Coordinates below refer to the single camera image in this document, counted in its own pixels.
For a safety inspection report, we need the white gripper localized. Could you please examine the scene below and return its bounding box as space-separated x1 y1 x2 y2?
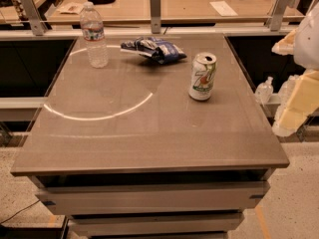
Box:
271 4 319 137

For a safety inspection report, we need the clear plastic water bottle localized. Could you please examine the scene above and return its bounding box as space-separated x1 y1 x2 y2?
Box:
80 2 109 68

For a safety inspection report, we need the clear bottle beside table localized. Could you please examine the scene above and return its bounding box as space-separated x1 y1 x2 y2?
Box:
254 77 273 105

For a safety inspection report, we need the white green soda can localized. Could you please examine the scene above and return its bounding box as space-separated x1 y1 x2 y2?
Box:
188 52 217 101

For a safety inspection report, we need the white paper card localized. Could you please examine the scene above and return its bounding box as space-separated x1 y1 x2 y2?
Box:
210 1 237 17

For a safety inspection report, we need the blue crumpled chip bag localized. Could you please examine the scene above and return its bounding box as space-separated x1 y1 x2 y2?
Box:
121 37 186 65

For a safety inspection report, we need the grey table drawer base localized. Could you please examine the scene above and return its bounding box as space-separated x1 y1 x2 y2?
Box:
32 168 269 238

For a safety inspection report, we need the black object on far table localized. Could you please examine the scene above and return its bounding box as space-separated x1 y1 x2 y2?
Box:
88 0 116 5

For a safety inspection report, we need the tan packet on far table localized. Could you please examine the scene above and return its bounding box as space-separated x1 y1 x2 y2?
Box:
58 2 84 15

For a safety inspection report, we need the right metal bracket post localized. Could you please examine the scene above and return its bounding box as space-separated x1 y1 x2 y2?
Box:
267 0 290 31

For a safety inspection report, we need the metal bracket post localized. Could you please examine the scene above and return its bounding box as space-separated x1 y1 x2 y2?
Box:
20 0 47 36
150 0 161 34
267 0 290 31

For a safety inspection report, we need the middle metal bracket post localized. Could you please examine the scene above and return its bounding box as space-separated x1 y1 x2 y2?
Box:
150 0 161 34

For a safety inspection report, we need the left metal bracket post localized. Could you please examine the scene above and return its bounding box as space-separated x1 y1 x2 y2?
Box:
20 0 47 36

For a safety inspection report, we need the black floor cable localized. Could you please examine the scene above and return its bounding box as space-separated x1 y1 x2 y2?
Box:
0 199 41 225

